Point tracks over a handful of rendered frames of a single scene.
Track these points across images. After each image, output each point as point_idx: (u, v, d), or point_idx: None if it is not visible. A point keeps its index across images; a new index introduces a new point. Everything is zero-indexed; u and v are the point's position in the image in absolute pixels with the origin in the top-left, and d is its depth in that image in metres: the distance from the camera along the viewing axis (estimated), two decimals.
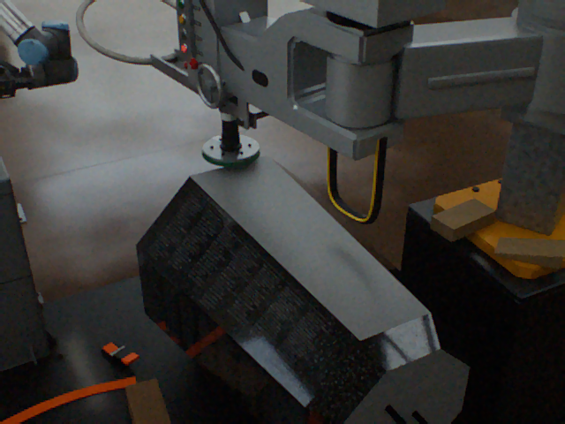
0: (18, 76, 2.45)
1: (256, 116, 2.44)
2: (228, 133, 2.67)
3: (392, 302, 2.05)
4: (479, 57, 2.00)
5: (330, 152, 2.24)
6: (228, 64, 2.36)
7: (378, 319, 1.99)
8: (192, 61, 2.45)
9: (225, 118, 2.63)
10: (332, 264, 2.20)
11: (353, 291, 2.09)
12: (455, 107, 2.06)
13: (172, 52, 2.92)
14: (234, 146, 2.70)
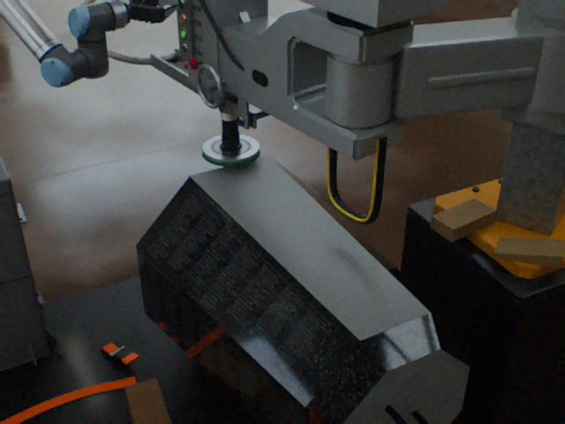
0: (129, 6, 2.32)
1: (256, 116, 2.44)
2: (228, 133, 2.67)
3: (392, 302, 2.05)
4: (479, 57, 2.00)
5: (330, 152, 2.24)
6: (228, 64, 2.36)
7: (378, 319, 1.99)
8: (192, 61, 2.45)
9: (225, 118, 2.63)
10: (332, 264, 2.20)
11: (353, 291, 2.09)
12: (455, 107, 2.06)
13: (172, 52, 2.92)
14: (234, 146, 2.70)
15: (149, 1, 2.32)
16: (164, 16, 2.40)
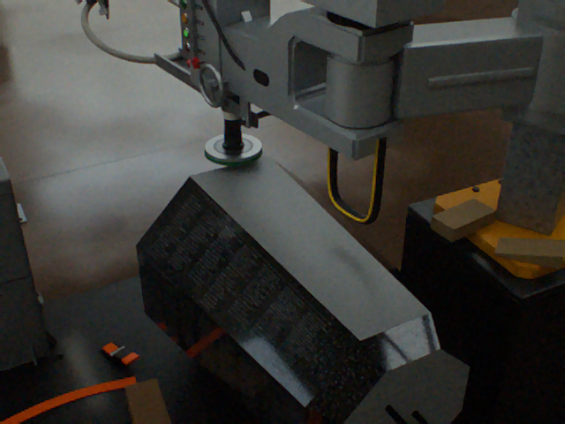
0: None
1: (258, 115, 2.45)
2: (230, 132, 2.68)
3: (392, 302, 2.05)
4: (479, 57, 2.00)
5: (330, 152, 2.24)
6: (229, 63, 2.37)
7: (378, 319, 1.99)
8: (195, 60, 2.46)
9: (228, 117, 2.64)
10: (332, 264, 2.20)
11: (353, 291, 2.09)
12: (455, 107, 2.06)
13: (176, 51, 2.93)
14: (237, 145, 2.70)
15: None
16: (106, 4, 3.02)
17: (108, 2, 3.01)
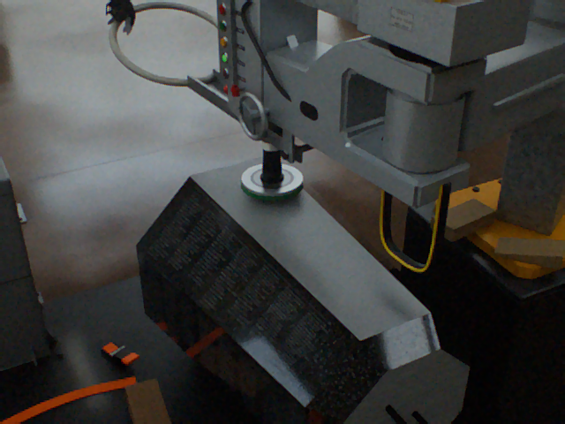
0: None
1: (302, 148, 2.24)
2: (269, 164, 2.47)
3: (392, 302, 2.05)
4: (529, 73, 1.90)
5: (384, 194, 2.03)
6: (273, 92, 2.17)
7: (378, 319, 1.99)
8: (234, 87, 2.25)
9: (267, 148, 2.44)
10: (332, 264, 2.20)
11: (353, 291, 2.09)
12: (508, 128, 1.95)
13: (210, 73, 2.73)
14: (276, 177, 2.50)
15: None
16: (131, 23, 2.84)
17: (134, 20, 2.83)
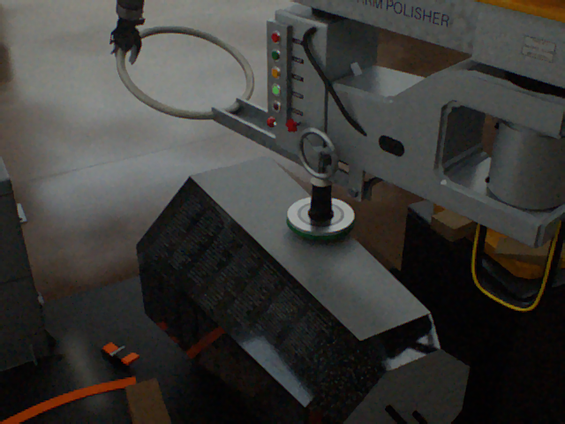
0: None
1: (371, 184, 2.06)
2: (320, 200, 2.27)
3: (392, 302, 2.05)
4: None
5: (479, 230, 1.87)
6: (341, 125, 1.97)
7: (378, 319, 1.99)
8: (290, 122, 2.04)
9: (319, 184, 2.24)
10: (332, 264, 2.20)
11: (353, 291, 2.09)
12: None
13: (234, 102, 2.50)
14: (327, 214, 2.30)
15: None
16: (138, 51, 2.57)
17: (140, 49, 2.57)
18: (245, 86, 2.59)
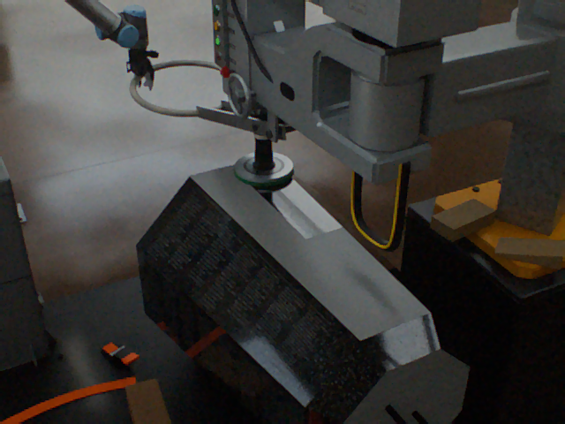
0: None
1: (285, 126, 2.36)
2: (260, 152, 2.61)
3: (392, 302, 2.05)
4: (502, 66, 1.94)
5: (354, 173, 2.13)
6: (259, 73, 2.29)
7: (378, 319, 1.99)
8: (224, 69, 2.39)
9: (258, 137, 2.58)
10: (332, 264, 2.20)
11: (353, 291, 2.09)
12: (479, 118, 2.00)
13: (219, 104, 2.96)
14: (267, 165, 2.63)
15: None
16: (152, 78, 3.17)
17: (154, 75, 3.16)
18: None
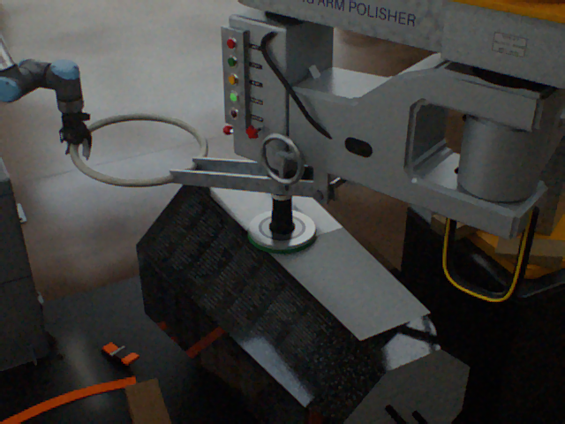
0: None
1: (334, 184, 2.04)
2: (282, 214, 2.26)
3: (392, 302, 2.05)
4: None
5: (449, 226, 1.89)
6: (304, 130, 1.95)
7: (378, 319, 1.99)
8: (252, 129, 2.01)
9: (280, 198, 2.23)
10: (332, 264, 2.20)
11: (353, 291, 2.09)
12: (560, 138, 1.90)
13: (191, 162, 2.53)
14: (289, 226, 2.29)
15: None
16: (89, 145, 2.64)
17: (91, 141, 2.64)
18: (199, 148, 2.64)
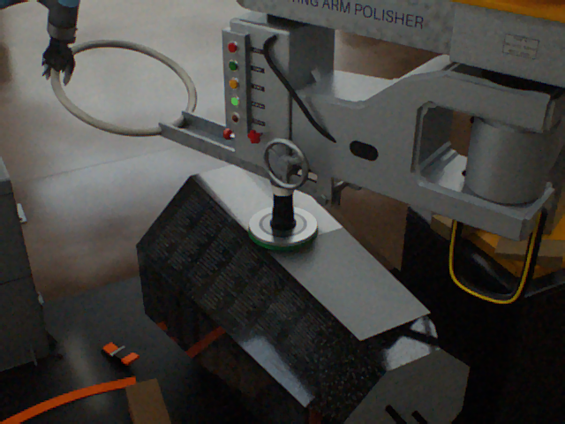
0: None
1: (339, 190, 2.03)
2: (283, 210, 2.23)
3: (392, 302, 2.05)
4: None
5: (455, 228, 1.88)
6: (307, 133, 1.93)
7: (378, 319, 1.99)
8: (253, 133, 1.98)
9: (282, 193, 2.19)
10: (332, 264, 2.20)
11: (353, 291, 2.09)
12: (564, 139, 1.89)
13: (180, 116, 2.41)
14: (290, 223, 2.26)
15: None
16: (71, 71, 2.44)
17: (74, 68, 2.43)
18: (188, 97, 2.51)
